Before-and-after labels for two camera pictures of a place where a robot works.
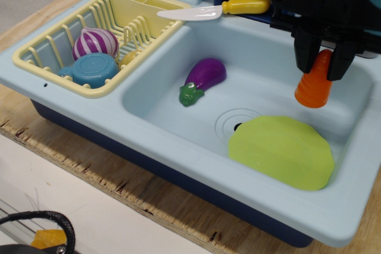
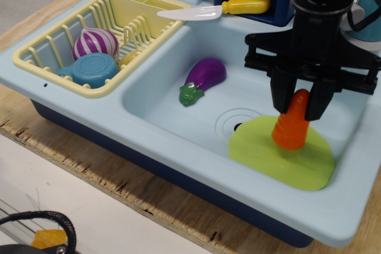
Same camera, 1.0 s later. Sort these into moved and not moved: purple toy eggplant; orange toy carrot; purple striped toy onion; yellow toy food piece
Moved: orange toy carrot
Not moved: yellow toy food piece; purple striped toy onion; purple toy eggplant
